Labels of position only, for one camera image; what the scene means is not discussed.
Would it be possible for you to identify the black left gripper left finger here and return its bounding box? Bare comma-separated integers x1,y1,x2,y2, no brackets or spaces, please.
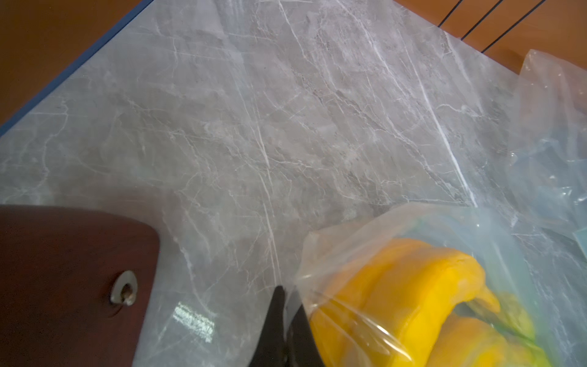
249,285,286,367

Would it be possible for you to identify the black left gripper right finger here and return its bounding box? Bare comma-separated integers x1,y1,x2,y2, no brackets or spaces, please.
286,305,325,367

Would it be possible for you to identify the clear zip bag with bananas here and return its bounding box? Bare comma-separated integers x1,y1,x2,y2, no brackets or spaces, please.
505,50,586,252

